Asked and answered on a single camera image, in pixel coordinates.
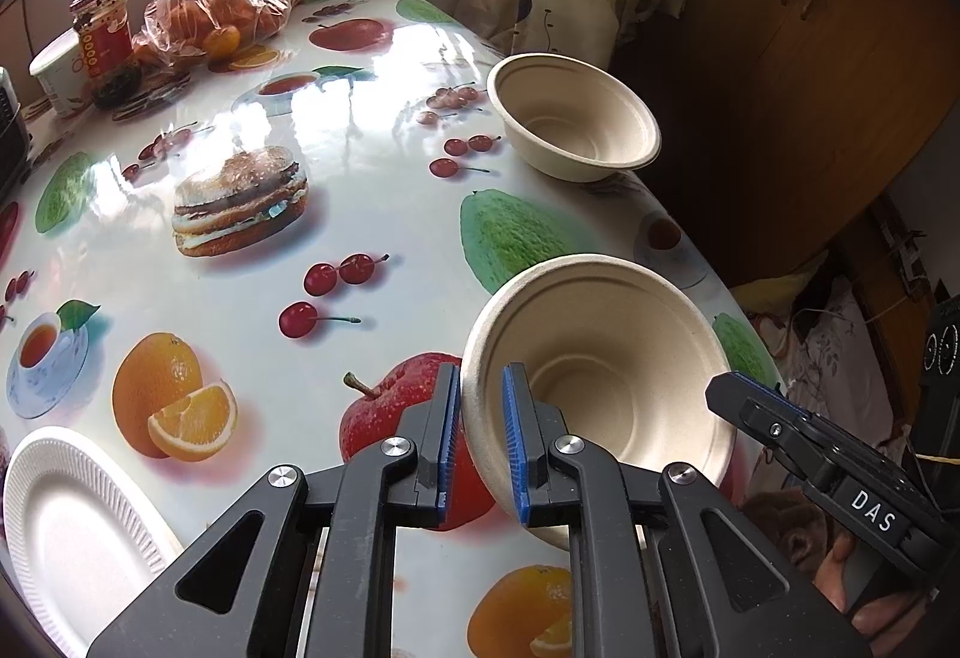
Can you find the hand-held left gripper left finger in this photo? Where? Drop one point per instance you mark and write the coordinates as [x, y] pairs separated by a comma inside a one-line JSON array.
[[448, 448]]

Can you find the fruit print tablecloth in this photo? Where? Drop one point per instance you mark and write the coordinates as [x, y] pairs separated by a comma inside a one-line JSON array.
[[300, 230]]

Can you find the glass jar with red label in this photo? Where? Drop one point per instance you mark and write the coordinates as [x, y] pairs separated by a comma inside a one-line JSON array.
[[101, 39]]

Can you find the floral bedsheet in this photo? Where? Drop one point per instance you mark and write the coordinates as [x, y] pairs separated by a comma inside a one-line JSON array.
[[832, 343]]

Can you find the yellow cloth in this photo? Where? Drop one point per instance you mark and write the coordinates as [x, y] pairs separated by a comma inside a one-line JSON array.
[[772, 292]]

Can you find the wooden cabinet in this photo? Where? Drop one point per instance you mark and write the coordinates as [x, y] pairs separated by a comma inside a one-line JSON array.
[[787, 65]]

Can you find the beige paper bowl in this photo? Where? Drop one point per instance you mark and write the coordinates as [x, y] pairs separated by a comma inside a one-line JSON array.
[[622, 365], [570, 110]]

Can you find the ribbed white paper plate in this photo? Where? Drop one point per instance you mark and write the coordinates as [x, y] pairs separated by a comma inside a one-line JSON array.
[[75, 538]]

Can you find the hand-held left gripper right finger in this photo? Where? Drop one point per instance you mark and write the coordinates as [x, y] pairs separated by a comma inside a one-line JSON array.
[[514, 455]]

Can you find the white plastic tub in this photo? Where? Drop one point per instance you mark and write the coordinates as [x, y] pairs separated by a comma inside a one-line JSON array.
[[56, 80]]

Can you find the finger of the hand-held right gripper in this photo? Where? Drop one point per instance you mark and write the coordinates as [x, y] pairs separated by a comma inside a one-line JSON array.
[[772, 395], [739, 403]]

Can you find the person's right hand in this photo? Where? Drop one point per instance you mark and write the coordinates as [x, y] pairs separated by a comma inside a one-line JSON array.
[[832, 575]]

